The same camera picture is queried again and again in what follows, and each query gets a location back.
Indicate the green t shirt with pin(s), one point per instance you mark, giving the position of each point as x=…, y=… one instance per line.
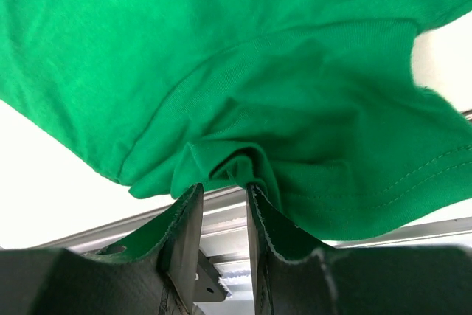
x=313, y=100

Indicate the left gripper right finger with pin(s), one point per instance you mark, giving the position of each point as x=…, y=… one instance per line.
x=288, y=265

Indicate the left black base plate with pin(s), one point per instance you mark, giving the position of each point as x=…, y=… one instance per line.
x=207, y=282

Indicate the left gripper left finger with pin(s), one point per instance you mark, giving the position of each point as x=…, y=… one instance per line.
x=152, y=270

